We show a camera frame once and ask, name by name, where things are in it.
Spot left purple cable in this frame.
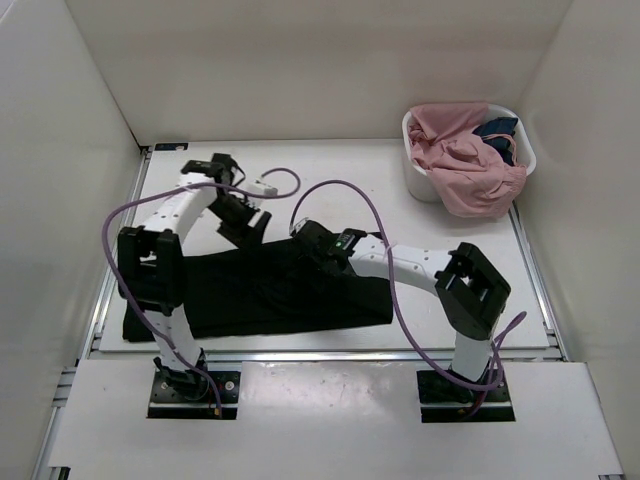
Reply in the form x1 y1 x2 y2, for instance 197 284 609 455
101 167 302 409

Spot purple cable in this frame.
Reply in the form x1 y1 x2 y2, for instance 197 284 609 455
101 167 302 409
289 179 529 416

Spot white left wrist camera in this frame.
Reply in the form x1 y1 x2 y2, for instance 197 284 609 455
244 179 278 198

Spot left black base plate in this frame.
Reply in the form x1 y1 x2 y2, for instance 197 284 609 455
147 370 241 420

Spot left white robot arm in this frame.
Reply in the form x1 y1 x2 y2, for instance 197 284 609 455
117 153 278 401

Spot aluminium frame rail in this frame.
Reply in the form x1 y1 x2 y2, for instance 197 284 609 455
85 347 564 363

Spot white plastic basket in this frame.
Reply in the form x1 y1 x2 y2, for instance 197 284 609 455
401 104 537 203

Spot blue white label sticker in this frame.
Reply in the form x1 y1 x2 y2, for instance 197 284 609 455
154 142 189 152

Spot pink garment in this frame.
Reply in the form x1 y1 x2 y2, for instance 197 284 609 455
409 102 528 218

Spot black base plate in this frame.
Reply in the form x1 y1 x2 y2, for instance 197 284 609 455
147 370 241 420
417 370 516 424

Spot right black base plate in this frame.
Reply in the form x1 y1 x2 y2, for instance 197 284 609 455
417 370 516 424

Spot dark blue garment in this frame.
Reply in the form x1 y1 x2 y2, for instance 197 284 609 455
473 117 519 166

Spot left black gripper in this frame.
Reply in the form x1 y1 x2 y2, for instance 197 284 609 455
206 194 271 259

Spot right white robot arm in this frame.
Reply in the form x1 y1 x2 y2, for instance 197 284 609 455
290 219 511 400

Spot black trousers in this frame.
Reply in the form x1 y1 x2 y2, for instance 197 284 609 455
122 234 396 346

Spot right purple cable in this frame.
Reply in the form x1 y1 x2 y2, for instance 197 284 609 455
289 179 529 416

